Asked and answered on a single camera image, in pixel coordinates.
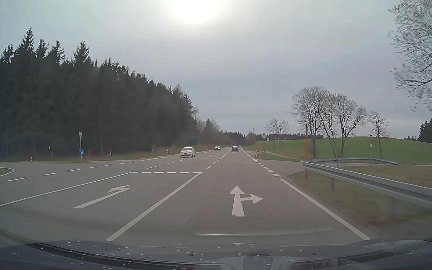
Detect green grass field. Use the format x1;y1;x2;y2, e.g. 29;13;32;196
245;136;432;166

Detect row of marker posts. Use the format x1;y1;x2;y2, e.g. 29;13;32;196
0;145;172;167

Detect grey metal guard rail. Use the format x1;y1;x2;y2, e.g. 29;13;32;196
301;157;432;218

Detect grass verge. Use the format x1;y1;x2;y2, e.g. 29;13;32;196
288;165;432;241
0;145;224;164

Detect grey asphalt road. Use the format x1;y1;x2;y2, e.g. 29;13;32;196
0;147;374;250

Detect dark conifer wood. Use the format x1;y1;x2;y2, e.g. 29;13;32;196
0;27;247;163

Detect road markings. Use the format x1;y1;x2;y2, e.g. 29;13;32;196
0;147;372;242

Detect car's own bonnet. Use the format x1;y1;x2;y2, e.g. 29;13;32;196
0;224;432;270

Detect bare tree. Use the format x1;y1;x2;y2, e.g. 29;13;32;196
264;118;290;152
323;92;368;158
292;86;331;158
367;111;391;159

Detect bare tree branches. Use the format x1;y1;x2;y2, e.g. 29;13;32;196
388;0;432;113

